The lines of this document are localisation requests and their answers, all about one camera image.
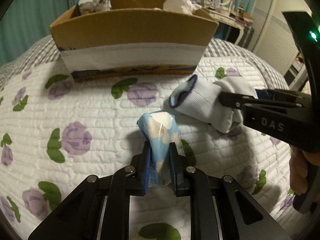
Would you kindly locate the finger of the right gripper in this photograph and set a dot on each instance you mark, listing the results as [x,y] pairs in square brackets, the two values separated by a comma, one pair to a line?
[280,94]
[237,101]

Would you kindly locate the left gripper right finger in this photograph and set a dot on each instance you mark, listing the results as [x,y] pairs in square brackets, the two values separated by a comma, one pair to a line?
[220,208]

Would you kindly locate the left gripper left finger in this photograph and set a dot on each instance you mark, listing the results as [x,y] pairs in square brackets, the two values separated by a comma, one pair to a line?
[99,208]

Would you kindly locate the white sock blue trim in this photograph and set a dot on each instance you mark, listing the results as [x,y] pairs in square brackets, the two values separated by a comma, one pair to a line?
[199,99]

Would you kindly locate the blue white tissue packet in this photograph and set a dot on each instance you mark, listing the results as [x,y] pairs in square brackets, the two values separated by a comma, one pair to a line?
[160,129]

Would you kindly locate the white socks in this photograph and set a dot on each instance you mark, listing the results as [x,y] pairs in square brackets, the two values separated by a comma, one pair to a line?
[181,6]

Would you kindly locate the floral black-white tissue pack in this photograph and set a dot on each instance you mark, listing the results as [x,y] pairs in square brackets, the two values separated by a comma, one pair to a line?
[90,6]

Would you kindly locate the person's right hand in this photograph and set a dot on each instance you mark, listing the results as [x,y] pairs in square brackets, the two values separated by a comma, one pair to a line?
[299,169]

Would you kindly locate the white louvred wardrobe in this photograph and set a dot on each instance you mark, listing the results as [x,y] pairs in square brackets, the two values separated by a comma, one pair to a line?
[272,40]

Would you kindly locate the dark checkered suitcase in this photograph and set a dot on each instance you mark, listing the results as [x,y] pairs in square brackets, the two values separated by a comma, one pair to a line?
[247,36]

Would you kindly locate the white dressing table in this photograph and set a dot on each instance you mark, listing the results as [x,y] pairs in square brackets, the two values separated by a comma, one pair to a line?
[229,29]

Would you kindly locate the white floral quilt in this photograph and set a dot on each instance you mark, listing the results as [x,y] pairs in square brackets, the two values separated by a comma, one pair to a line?
[55,132]

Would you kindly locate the open cardboard box on bed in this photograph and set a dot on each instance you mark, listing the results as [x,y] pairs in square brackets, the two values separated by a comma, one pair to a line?
[135,37]

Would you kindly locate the grey checkered bed sheet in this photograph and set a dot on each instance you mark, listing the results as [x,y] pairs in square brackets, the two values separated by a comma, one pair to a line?
[45,51]

